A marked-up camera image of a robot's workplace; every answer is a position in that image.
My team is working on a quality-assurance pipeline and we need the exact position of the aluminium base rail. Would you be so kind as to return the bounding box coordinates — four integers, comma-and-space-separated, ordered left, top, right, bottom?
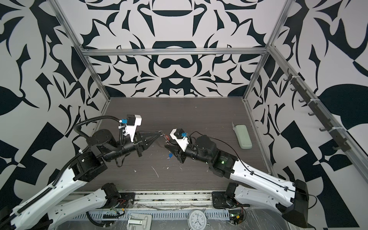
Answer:
80, 189, 259, 209

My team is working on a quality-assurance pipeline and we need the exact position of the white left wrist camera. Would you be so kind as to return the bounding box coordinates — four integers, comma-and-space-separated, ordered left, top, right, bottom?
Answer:
118, 115, 142, 142

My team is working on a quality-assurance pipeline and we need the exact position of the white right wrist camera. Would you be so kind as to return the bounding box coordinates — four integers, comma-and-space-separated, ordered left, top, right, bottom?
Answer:
170, 128, 189, 152

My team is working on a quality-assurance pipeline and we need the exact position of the small green circuit board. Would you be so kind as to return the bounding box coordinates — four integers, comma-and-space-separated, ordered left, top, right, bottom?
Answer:
229, 209, 246, 225

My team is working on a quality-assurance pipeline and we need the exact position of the white plastic hinge block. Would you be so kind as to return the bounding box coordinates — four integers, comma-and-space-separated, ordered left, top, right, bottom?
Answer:
126, 213, 152, 230

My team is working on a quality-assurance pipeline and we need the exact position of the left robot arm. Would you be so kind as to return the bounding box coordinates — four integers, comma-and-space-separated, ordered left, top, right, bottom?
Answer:
1, 115, 161, 230

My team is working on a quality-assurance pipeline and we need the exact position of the white table clock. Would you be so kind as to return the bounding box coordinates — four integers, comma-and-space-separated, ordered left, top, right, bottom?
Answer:
187, 210, 209, 230

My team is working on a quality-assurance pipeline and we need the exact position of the mint green glasses case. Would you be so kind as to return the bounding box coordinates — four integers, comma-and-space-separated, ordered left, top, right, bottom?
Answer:
232, 123, 253, 150

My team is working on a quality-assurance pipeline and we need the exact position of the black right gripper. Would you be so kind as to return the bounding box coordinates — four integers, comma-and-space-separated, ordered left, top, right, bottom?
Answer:
166, 137, 214, 165

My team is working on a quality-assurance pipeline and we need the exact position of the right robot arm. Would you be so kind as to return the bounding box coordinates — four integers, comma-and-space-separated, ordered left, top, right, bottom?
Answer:
165, 135, 309, 228

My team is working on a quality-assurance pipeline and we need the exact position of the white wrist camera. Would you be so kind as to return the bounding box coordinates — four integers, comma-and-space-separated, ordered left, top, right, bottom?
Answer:
118, 115, 142, 142
170, 128, 189, 152

